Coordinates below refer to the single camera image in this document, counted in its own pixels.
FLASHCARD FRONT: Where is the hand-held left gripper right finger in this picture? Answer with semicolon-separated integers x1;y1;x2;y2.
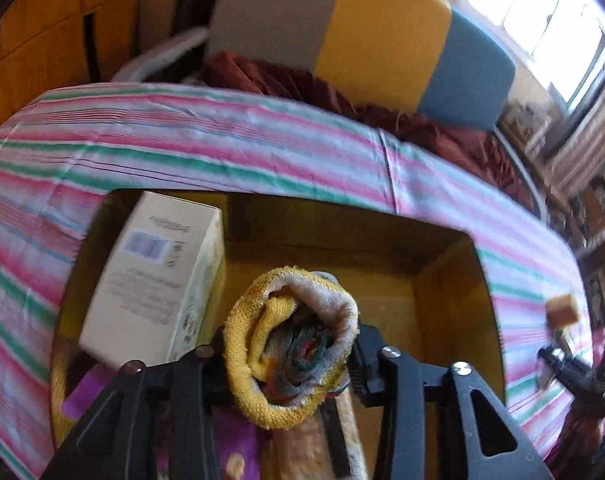
323;322;552;480

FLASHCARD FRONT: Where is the striped curtain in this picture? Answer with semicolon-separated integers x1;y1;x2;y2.
547;57;605;198

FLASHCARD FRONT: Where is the window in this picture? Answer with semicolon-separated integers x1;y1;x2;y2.
465;0;605;113

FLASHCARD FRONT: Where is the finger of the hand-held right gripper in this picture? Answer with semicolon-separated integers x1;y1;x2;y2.
537;346;605;403

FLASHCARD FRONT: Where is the wooden wardrobe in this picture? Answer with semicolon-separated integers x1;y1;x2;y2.
0;0;150;138

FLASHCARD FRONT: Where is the striped bedsheet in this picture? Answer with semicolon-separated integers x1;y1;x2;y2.
0;82;601;480

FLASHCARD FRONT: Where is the maroon blanket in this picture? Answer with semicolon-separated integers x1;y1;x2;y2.
201;50;539;213

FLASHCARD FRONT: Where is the beige carton box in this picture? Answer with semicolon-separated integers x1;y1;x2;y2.
78;191;226;368

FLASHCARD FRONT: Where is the purple snack packet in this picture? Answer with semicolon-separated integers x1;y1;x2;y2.
61;364;263;480

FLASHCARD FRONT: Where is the person's red clothing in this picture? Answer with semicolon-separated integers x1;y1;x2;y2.
545;400;605;480

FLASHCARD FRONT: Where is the gold rectangular tray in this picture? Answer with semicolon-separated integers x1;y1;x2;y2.
50;187;507;480

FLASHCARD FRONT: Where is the yellow towel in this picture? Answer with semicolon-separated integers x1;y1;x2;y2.
222;266;359;430

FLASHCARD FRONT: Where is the grey yellow blue sofa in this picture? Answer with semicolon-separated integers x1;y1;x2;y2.
111;0;517;133

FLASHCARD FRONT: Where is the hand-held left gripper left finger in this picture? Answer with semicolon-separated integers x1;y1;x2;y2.
40;344;236;480

